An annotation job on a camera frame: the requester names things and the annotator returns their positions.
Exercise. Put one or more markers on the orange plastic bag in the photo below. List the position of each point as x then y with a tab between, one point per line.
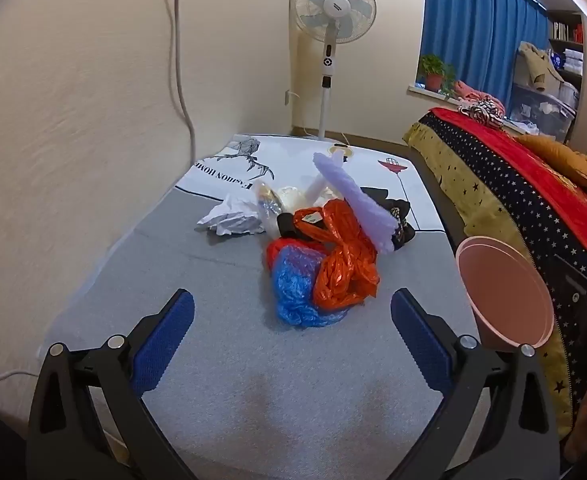
343	270

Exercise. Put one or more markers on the white wall socket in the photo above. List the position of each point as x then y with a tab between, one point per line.
288	97

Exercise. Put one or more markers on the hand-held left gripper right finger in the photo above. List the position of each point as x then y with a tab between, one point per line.
418	340

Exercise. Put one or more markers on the star print bed blanket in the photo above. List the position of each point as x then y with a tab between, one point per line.
478	170

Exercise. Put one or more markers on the pink cloth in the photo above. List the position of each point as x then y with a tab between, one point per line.
473	92

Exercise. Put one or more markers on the blue curtain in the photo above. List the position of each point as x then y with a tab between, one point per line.
473	25

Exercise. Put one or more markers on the black printed bag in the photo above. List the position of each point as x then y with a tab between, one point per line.
403	232

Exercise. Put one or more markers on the orange pillow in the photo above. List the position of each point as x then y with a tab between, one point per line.
563	157

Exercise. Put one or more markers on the row of books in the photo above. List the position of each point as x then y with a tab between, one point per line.
563	31

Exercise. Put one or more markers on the potted green plant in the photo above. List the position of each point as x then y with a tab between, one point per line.
433	72

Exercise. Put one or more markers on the blue plastic bag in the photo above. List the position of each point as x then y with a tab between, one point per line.
293	295

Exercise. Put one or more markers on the wooden bookshelf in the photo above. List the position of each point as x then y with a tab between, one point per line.
581	75

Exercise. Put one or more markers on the red blanket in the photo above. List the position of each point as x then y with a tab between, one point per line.
548	185

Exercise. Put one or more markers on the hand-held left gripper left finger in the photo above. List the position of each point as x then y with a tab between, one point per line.
166	340

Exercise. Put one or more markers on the grey and white printed mat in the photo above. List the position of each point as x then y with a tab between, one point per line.
223	310

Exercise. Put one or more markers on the stack of white packets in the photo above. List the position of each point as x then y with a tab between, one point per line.
568	59

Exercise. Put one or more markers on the clear plastic bag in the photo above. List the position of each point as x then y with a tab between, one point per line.
268	205

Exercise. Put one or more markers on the black and white striped cloth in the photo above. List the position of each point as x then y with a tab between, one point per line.
488	112

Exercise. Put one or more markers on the pink plastic bin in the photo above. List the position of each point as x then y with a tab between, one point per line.
503	290

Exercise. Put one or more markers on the beige coat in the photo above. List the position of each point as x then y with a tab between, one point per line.
533	62

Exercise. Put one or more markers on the white windowsill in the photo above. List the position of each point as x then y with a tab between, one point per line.
418	89

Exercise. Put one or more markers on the white standing fan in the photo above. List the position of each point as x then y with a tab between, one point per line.
331	7

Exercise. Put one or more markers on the clear plastic storage box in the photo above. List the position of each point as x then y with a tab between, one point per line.
538	110

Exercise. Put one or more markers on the white plastic bag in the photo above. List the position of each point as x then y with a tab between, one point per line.
233	215

